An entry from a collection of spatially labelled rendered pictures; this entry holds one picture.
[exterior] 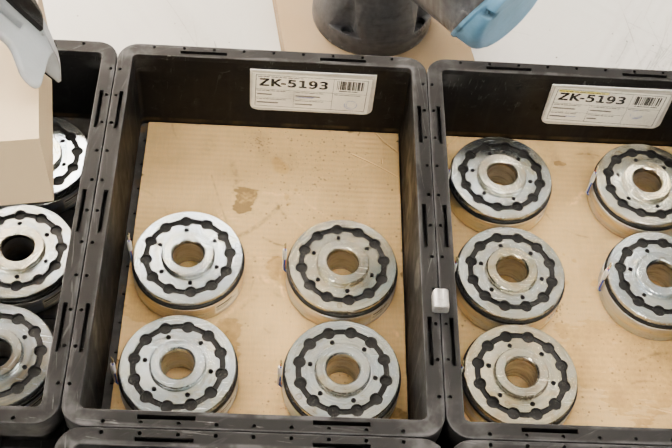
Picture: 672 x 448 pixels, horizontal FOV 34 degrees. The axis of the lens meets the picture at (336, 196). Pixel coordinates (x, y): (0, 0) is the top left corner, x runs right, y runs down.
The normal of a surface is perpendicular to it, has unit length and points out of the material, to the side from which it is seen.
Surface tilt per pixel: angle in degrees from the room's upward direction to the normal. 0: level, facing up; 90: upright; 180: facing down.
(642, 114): 90
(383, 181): 0
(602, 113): 90
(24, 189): 90
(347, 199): 0
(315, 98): 90
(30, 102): 0
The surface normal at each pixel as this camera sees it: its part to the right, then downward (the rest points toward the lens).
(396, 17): 0.35, 0.56
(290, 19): 0.08, -0.59
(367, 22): -0.15, 0.57
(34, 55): 0.88, -0.37
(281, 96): 0.00, 0.81
